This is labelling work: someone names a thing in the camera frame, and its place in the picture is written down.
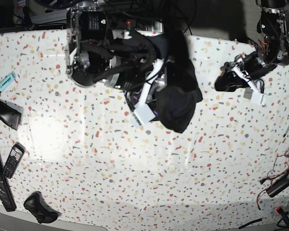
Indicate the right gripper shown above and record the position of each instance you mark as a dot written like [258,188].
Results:
[139,62]

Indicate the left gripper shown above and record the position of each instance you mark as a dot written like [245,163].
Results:
[251,65]

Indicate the black T-shirt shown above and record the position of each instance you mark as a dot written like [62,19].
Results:
[178,93]

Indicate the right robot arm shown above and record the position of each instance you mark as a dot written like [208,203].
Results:
[105,45]

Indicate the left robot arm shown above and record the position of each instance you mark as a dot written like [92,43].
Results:
[274,48]

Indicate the black handheld device left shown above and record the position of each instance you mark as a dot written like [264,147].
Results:
[10,114]

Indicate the turquoise Stabilo Boss highlighter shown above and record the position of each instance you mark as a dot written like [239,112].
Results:
[4,83]

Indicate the red black clamp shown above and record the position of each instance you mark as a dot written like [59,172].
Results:
[284,218]

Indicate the black game controller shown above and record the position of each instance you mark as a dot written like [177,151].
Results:
[43,213]

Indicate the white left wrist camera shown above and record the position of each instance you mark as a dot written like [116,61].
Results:
[258,98]

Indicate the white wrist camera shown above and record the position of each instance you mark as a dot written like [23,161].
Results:
[258,98]
[141,115]

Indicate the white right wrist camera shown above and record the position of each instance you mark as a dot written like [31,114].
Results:
[141,115]

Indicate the black cylinder with wires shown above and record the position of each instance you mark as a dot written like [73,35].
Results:
[280,185]

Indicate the black cable strip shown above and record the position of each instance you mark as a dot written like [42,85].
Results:
[250,223]

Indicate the black cordless phone handset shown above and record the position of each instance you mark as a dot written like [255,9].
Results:
[13,160]

